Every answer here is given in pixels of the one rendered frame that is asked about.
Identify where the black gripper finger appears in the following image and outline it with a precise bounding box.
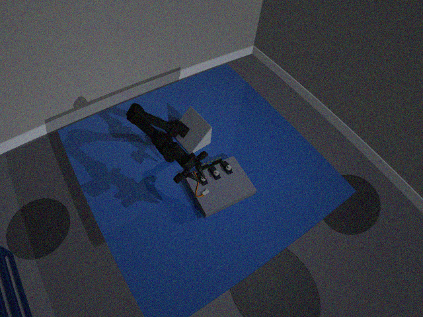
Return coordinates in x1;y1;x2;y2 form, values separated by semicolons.
185;172;201;183
195;162;206;179

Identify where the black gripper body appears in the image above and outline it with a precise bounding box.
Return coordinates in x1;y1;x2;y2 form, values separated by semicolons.
173;151;208;183

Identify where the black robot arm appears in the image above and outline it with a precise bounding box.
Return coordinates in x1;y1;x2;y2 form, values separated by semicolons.
126;103;197;170

